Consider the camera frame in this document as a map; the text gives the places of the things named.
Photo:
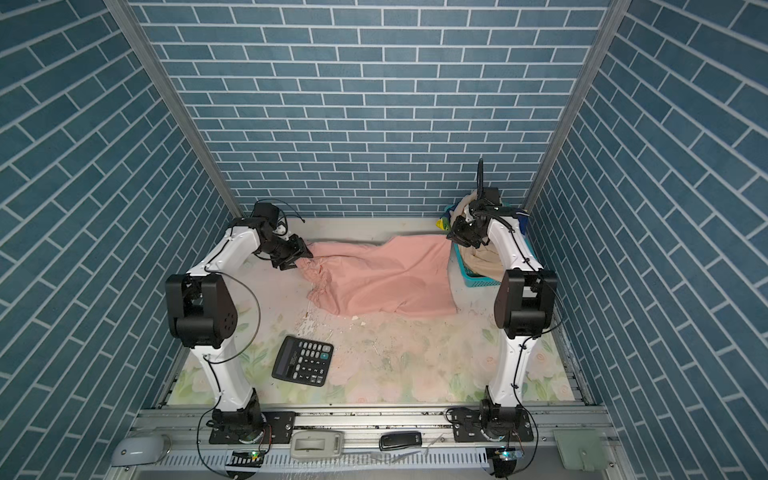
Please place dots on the multicolour cloth in basket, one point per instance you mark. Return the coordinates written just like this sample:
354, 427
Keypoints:
443, 224

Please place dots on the white slotted cable duct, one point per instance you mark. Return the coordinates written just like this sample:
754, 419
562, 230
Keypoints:
280, 461

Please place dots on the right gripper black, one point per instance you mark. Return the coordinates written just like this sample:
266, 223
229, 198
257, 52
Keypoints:
458, 234

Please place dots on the beige plastic holder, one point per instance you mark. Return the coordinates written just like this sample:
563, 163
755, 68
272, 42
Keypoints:
316, 444

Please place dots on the green leather wallet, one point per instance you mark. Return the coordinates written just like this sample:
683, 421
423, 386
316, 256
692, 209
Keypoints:
581, 450

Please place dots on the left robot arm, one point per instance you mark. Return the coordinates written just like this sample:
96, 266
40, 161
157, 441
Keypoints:
204, 317

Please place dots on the teal plastic basket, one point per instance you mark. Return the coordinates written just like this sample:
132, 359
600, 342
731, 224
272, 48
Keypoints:
508, 235

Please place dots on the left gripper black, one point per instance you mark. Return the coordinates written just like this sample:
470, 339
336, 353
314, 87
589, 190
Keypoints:
296, 244

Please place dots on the right circuit board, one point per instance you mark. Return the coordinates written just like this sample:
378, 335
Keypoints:
504, 454

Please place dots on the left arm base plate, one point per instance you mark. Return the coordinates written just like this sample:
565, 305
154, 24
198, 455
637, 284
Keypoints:
271, 427

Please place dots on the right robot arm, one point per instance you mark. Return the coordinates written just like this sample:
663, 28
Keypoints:
523, 310

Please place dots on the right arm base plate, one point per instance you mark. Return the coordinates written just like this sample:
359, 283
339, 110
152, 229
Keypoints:
507, 424

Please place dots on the beige shorts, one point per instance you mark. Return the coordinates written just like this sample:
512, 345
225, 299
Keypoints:
484, 260

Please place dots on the pink shorts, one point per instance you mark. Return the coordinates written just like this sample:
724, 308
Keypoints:
407, 275

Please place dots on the black car key fob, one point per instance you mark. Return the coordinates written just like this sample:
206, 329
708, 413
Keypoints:
400, 440

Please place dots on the grey computer mouse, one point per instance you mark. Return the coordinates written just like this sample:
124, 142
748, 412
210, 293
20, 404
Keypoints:
141, 450

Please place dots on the circuit board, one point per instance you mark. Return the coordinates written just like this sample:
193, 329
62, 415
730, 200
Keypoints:
245, 459
504, 454

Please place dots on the black desk calculator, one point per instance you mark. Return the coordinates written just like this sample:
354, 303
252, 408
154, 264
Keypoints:
303, 361

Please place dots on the aluminium front rail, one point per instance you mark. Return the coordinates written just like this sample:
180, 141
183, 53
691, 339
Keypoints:
362, 427

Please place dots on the left circuit board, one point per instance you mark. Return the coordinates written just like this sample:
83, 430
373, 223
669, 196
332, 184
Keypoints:
245, 459

